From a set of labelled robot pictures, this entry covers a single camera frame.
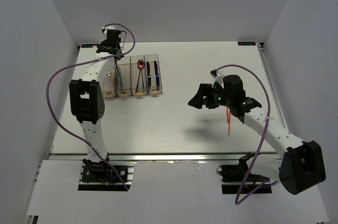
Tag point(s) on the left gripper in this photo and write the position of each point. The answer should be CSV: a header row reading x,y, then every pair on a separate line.
x,y
103,44

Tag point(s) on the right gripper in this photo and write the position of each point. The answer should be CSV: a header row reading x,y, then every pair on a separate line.
x,y
204,90

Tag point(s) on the orange chopstick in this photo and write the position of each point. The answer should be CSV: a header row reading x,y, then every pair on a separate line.
x,y
228,115
229,125

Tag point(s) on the iridescent rainbow spoon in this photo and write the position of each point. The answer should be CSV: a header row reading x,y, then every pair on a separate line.
x,y
141,66

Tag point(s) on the iridescent blue knife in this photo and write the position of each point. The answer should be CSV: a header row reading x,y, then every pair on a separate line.
x,y
157,76

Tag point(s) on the black knife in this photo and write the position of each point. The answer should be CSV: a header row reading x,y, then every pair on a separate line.
x,y
149,77

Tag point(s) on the fork with pink handle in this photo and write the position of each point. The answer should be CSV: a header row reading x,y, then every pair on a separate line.
x,y
108,81

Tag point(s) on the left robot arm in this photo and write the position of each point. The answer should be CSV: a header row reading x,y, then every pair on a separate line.
x,y
86,98

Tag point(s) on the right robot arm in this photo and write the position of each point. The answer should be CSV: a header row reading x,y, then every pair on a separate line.
x,y
300,165

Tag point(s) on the smoky clear container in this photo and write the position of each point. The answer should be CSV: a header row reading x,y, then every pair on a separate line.
x,y
134,75
125,66
151,58
109,92

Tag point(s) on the blue label sticker left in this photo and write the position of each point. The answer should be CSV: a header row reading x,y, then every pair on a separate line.
x,y
89,45

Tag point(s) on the blue label sticker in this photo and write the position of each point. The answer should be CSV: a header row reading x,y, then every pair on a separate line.
x,y
246,43
89,45

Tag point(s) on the blue label sticker right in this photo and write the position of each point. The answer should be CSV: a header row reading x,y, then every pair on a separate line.
x,y
246,43

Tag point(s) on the white front panel board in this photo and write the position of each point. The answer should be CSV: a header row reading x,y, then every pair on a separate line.
x,y
181,192

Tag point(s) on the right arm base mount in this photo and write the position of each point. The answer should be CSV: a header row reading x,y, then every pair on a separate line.
x,y
237,179

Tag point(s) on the aluminium table edge rail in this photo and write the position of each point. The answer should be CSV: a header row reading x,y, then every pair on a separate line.
x,y
164,157

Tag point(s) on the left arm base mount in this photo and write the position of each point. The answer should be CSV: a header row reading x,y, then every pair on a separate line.
x,y
100,177

